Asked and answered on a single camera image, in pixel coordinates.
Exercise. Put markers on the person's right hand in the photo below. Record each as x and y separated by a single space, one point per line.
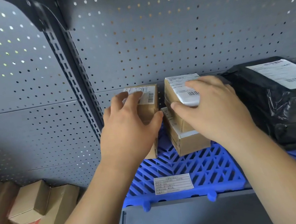
218 112

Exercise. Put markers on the person's left hand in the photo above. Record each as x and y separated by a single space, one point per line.
125 135

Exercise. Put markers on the person's left middle finger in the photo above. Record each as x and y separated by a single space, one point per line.
119 101

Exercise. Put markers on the person's left thumb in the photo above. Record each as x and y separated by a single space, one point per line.
154 122

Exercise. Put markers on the person's right thumb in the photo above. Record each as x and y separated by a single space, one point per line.
184 109

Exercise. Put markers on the cardboard parcel with barcode label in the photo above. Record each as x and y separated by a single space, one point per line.
151 106

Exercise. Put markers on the cardboard parcel with large white label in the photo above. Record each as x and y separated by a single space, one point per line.
180 90

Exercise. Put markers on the person's left forearm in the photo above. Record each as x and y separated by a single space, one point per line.
96 212

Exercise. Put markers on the person's right forearm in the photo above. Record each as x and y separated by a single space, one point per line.
276 177

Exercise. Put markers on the taped cardboard parcel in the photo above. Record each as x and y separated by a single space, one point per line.
192 142

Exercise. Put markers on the dark grey slotted shelf upright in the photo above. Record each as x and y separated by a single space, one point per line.
74 79

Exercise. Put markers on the white paper shelf label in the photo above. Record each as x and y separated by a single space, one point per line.
173 184

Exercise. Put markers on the grey perforated shelf back panel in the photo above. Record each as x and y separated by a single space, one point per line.
17 92
180 25

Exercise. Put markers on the black plastic mailer bag with label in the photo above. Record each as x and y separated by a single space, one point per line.
284 98

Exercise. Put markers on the grey metal shelf board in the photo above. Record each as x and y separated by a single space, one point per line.
192 218

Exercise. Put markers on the cardboard box with red mark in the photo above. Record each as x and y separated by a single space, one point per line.
60 211

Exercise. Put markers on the small plain cardboard box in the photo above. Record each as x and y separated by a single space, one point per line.
30 202

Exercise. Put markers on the dark grey shelf bracket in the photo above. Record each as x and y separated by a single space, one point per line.
42 10

